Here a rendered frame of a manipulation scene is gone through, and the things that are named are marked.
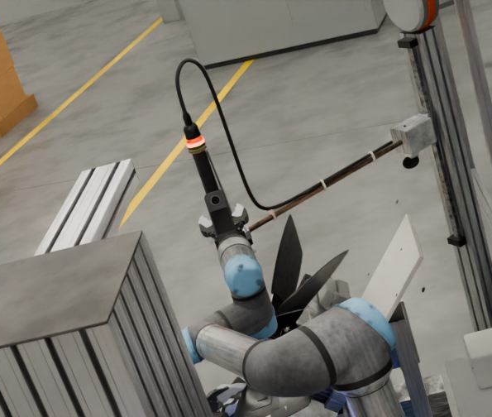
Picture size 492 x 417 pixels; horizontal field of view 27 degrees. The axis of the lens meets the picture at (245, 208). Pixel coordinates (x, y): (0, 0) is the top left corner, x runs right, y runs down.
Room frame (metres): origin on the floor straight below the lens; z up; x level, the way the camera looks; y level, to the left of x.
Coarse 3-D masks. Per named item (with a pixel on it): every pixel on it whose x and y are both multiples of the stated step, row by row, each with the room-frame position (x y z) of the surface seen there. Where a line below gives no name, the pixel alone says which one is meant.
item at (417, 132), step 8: (424, 112) 2.62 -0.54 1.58; (408, 120) 2.62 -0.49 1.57; (416, 120) 2.60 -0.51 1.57; (424, 120) 2.58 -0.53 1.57; (392, 128) 2.60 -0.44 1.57; (400, 128) 2.58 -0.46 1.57; (408, 128) 2.56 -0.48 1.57; (416, 128) 2.56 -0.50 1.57; (424, 128) 2.57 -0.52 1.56; (432, 128) 2.59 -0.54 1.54; (392, 136) 2.60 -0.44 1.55; (400, 136) 2.57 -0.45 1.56; (408, 136) 2.55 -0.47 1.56; (416, 136) 2.56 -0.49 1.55; (424, 136) 2.57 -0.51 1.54; (432, 136) 2.58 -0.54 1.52; (408, 144) 2.55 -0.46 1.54; (416, 144) 2.56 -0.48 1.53; (424, 144) 2.57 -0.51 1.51; (400, 152) 2.59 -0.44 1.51; (408, 152) 2.56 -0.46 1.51; (416, 152) 2.55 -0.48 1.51
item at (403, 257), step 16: (400, 224) 2.52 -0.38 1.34; (400, 240) 2.45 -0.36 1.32; (416, 240) 2.35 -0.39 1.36; (384, 256) 2.52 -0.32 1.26; (400, 256) 2.39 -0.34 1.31; (416, 256) 2.28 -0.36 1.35; (384, 272) 2.46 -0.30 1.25; (400, 272) 2.33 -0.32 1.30; (368, 288) 2.52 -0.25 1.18; (384, 288) 2.40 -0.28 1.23; (400, 288) 2.28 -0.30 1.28; (384, 304) 2.34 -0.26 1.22
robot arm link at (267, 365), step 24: (216, 312) 1.92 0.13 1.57; (192, 336) 1.86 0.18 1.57; (216, 336) 1.77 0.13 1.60; (240, 336) 1.71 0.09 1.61; (288, 336) 1.56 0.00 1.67; (192, 360) 1.84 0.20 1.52; (216, 360) 1.74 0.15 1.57; (240, 360) 1.63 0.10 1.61; (264, 360) 1.55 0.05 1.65; (288, 360) 1.51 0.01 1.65; (312, 360) 1.50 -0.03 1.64; (264, 384) 1.53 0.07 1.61; (288, 384) 1.51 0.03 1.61; (312, 384) 1.50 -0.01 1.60
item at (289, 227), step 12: (288, 228) 2.60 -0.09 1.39; (288, 240) 2.60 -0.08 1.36; (288, 252) 2.60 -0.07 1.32; (300, 252) 2.69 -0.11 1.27; (276, 264) 2.53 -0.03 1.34; (288, 264) 2.59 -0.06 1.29; (300, 264) 2.67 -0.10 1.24; (276, 276) 2.52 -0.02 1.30; (288, 276) 2.57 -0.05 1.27; (276, 288) 2.51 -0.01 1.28; (288, 288) 2.56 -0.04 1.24
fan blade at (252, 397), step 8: (248, 392) 2.21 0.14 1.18; (256, 392) 2.19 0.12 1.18; (240, 400) 2.20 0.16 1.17; (248, 400) 2.18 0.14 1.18; (256, 400) 2.16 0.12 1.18; (264, 400) 2.15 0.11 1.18; (272, 400) 2.14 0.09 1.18; (280, 400) 2.13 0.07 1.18; (288, 400) 2.11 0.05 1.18; (296, 400) 2.10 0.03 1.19; (304, 400) 2.08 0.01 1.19; (240, 408) 2.17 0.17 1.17; (248, 408) 2.16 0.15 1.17; (256, 408) 2.14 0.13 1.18; (264, 408) 2.13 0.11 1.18; (272, 408) 2.11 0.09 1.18; (280, 408) 2.10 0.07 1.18; (296, 408) 2.07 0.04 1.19; (240, 416) 2.15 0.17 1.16; (248, 416) 2.13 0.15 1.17; (256, 416) 2.11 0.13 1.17; (264, 416) 2.10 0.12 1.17; (272, 416) 2.08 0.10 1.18; (280, 416) 2.07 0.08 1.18; (288, 416) 2.06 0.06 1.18
